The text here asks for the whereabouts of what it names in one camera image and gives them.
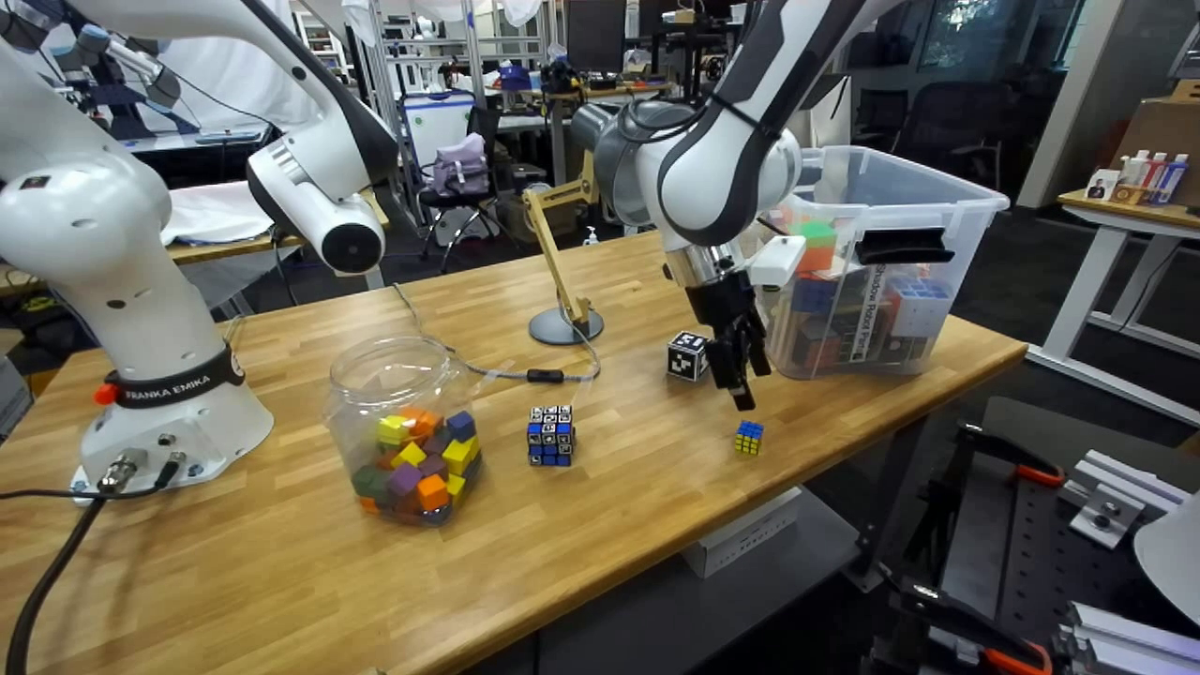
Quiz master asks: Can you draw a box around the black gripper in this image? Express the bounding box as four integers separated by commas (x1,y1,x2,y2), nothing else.
683,272,776,412

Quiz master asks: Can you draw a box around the small blue yellow Rubik's cube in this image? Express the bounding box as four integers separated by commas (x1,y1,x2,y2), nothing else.
730,418,770,463

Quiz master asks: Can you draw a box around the black white puzzle cube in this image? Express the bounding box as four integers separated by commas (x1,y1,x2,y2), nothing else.
665,330,713,387

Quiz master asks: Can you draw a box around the green topped Rubik's cube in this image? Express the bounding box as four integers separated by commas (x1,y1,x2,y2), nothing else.
794,218,844,280

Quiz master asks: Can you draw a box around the white box under table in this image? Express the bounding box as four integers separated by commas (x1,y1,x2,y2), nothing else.
680,485,819,582

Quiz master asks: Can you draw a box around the blue silver puzzle cube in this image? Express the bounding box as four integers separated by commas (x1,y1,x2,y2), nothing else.
523,403,576,469

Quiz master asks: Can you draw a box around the brown cardboard box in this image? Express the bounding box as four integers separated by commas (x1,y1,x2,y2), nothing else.
1118,79,1200,209

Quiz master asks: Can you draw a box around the clear plastic storage bin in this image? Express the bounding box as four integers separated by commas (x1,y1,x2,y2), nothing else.
748,143,1016,382

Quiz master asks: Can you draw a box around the black orange bar clamp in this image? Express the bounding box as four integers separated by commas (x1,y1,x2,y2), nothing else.
951,422,1069,494
874,567,1060,675

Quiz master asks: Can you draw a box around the black office chair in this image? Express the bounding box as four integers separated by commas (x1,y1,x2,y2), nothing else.
893,60,1064,190

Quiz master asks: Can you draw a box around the lilac bag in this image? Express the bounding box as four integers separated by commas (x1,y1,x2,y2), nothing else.
423,129,495,204

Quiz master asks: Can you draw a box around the clear glass jar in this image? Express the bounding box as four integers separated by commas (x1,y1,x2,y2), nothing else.
328,333,485,528

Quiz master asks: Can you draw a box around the purple wooden block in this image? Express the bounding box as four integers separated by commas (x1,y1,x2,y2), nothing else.
384,467,428,505

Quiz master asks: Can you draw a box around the white side table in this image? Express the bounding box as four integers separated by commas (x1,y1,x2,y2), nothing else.
1024,183,1200,428

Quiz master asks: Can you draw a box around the white storage container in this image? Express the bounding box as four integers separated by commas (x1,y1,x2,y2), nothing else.
399,88,479,164

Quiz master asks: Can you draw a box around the green wooden block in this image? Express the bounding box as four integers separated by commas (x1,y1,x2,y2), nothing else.
349,463,390,503

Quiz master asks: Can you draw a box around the small white label card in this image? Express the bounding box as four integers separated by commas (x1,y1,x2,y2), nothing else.
1083,164,1125,205

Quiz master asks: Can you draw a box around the small red white bottle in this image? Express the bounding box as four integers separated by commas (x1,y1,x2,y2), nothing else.
1140,145,1171,205

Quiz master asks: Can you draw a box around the small blue bottle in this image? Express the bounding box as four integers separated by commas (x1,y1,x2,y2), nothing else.
1155,152,1193,209

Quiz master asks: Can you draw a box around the long aluminium extrusion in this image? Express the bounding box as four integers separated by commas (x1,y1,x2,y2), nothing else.
1053,595,1200,675

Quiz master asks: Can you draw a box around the white foam sheet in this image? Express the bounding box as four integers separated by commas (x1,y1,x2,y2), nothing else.
163,178,303,250

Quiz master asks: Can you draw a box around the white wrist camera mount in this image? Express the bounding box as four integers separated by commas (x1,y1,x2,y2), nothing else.
748,233,809,295

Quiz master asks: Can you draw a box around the thin lamp power cable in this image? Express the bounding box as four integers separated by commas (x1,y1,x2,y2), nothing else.
384,274,608,390

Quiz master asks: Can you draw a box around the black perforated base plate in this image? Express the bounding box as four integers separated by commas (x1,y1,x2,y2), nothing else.
934,472,1168,652

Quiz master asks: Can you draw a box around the short aluminium extrusion bracket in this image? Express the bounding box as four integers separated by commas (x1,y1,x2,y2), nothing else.
1060,445,1193,555

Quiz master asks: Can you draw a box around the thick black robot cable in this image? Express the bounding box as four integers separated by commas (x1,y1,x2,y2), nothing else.
0,459,183,675

